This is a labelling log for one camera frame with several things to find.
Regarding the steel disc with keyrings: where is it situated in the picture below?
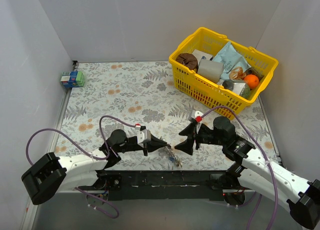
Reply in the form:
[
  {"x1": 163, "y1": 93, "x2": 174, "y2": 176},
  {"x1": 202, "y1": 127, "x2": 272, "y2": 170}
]
[{"x1": 158, "y1": 143, "x2": 183, "y2": 168}]

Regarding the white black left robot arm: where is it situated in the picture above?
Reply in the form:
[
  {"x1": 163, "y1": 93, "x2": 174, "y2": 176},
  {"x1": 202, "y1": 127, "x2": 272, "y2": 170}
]
[{"x1": 21, "y1": 128, "x2": 168, "y2": 205}]

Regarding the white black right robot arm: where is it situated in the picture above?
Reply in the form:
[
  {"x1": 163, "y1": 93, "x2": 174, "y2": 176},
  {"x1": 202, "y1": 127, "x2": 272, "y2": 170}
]
[{"x1": 175, "y1": 116, "x2": 320, "y2": 230}]

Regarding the yellow plastic basket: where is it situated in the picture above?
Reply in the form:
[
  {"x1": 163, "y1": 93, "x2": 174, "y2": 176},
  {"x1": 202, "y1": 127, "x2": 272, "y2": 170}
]
[{"x1": 169, "y1": 27, "x2": 279, "y2": 120}]

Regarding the green speckled package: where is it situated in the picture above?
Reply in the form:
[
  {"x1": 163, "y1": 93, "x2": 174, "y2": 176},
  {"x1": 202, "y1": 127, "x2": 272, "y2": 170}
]
[{"x1": 232, "y1": 82, "x2": 251, "y2": 99}]

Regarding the white cylinder container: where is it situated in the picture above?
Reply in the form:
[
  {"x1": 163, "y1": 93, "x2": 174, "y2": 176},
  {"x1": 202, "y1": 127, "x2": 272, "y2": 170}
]
[{"x1": 197, "y1": 59, "x2": 224, "y2": 84}]

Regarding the floral table mat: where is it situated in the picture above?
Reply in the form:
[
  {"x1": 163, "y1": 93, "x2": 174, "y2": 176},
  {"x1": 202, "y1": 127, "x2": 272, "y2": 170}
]
[{"x1": 60, "y1": 61, "x2": 278, "y2": 171}]

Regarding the brown round package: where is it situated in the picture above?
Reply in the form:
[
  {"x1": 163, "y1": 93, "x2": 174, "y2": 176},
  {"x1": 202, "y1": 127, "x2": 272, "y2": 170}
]
[{"x1": 175, "y1": 53, "x2": 198, "y2": 70}]

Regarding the orange fruit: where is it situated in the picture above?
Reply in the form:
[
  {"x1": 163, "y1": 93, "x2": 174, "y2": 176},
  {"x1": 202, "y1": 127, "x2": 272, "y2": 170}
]
[{"x1": 244, "y1": 74, "x2": 260, "y2": 90}]

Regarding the white box in basket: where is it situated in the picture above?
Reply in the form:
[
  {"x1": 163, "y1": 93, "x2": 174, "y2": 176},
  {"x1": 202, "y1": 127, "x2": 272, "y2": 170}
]
[{"x1": 192, "y1": 49, "x2": 213, "y2": 63}]

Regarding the light blue chips bag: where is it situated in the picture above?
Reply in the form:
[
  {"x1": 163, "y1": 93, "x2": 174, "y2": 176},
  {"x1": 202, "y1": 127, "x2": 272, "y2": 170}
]
[{"x1": 212, "y1": 41, "x2": 251, "y2": 81}]

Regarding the blue green sponge pack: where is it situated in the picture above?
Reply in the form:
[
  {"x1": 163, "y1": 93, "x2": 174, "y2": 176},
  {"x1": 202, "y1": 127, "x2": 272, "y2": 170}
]
[{"x1": 60, "y1": 71, "x2": 85, "y2": 88}]

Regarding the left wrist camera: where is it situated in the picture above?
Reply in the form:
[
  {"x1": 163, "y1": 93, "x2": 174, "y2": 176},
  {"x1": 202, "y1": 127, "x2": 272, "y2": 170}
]
[{"x1": 137, "y1": 125, "x2": 151, "y2": 145}]

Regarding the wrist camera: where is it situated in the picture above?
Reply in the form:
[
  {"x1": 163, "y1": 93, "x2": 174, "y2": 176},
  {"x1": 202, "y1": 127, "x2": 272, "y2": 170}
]
[
  {"x1": 137, "y1": 125, "x2": 151, "y2": 145},
  {"x1": 190, "y1": 110, "x2": 204, "y2": 133}
]

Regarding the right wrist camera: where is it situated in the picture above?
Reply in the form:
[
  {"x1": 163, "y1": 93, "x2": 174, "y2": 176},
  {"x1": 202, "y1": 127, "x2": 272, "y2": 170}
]
[{"x1": 190, "y1": 110, "x2": 204, "y2": 133}]

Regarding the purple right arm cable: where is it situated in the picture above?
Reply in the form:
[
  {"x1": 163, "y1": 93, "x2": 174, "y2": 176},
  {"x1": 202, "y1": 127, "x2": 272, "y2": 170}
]
[{"x1": 201, "y1": 105, "x2": 280, "y2": 230}]

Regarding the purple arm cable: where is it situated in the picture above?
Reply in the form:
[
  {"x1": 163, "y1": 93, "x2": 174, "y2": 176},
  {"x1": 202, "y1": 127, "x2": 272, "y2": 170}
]
[
  {"x1": 26, "y1": 114, "x2": 142, "y2": 219},
  {"x1": 201, "y1": 105, "x2": 280, "y2": 230}
]

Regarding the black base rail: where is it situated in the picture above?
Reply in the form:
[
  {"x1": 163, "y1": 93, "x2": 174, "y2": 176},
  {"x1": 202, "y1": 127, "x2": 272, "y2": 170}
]
[{"x1": 93, "y1": 170, "x2": 248, "y2": 206}]

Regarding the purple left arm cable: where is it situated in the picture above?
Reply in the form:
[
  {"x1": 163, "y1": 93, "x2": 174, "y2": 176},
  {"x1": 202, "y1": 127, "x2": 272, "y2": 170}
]
[{"x1": 26, "y1": 114, "x2": 142, "y2": 219}]

